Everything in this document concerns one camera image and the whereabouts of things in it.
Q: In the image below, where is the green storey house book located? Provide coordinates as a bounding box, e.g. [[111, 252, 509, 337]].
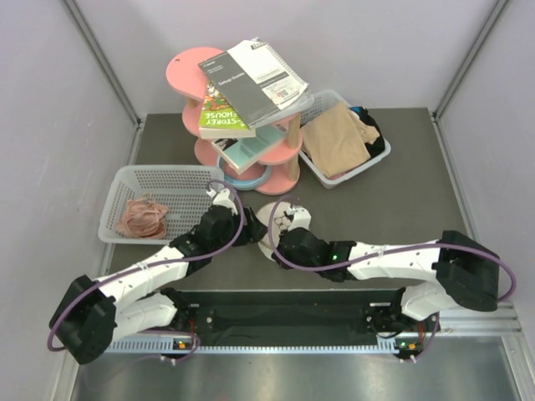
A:
[[198, 82, 256, 140]]

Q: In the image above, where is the pink lace bra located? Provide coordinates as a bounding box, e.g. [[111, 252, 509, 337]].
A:
[[115, 195, 169, 240]]

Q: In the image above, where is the grey setup guide booklet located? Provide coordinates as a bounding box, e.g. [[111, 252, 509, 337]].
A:
[[199, 38, 313, 129]]

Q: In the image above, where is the aluminium frame post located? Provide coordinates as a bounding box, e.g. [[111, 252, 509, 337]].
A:
[[432, 0, 513, 122], [62, 0, 145, 126]]

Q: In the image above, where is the aluminium frame post left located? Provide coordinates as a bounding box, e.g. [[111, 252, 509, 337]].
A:
[[62, 0, 145, 126]]

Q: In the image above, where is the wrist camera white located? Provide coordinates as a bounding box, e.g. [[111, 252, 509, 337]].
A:
[[284, 206, 312, 231], [206, 188, 238, 215]]

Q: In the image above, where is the beige folded garment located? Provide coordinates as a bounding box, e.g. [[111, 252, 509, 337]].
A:
[[302, 102, 371, 178]]

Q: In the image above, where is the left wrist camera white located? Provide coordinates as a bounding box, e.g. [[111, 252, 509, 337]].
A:
[[206, 188, 238, 215]]

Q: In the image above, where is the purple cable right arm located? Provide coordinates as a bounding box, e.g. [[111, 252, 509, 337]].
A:
[[267, 195, 517, 302]]

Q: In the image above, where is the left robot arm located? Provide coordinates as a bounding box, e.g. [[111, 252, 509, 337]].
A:
[[49, 206, 268, 365]]

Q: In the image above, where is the teal paperback book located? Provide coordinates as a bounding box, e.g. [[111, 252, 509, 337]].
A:
[[211, 124, 288, 173]]

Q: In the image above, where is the pink tiered wooden shelf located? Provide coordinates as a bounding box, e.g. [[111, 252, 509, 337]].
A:
[[166, 47, 304, 195]]

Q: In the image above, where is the white mesh laundry bag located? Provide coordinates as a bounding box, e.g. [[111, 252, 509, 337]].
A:
[[256, 201, 294, 261]]

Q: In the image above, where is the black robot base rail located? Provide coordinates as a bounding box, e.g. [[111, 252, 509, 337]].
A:
[[181, 289, 395, 346]]

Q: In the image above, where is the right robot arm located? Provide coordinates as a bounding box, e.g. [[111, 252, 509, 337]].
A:
[[273, 228, 500, 331]]

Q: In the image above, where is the white slotted cable duct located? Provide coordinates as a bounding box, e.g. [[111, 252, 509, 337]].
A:
[[104, 334, 418, 355]]

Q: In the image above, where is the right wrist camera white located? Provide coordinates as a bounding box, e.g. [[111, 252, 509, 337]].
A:
[[284, 206, 312, 231]]

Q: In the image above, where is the aluminium frame post right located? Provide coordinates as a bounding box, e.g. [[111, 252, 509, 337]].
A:
[[432, 0, 513, 122]]

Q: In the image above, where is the white perforated plastic basket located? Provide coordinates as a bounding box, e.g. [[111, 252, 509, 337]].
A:
[[98, 165, 224, 246]]

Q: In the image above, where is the black garment in basket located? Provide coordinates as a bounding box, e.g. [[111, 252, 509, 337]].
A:
[[352, 106, 385, 158]]

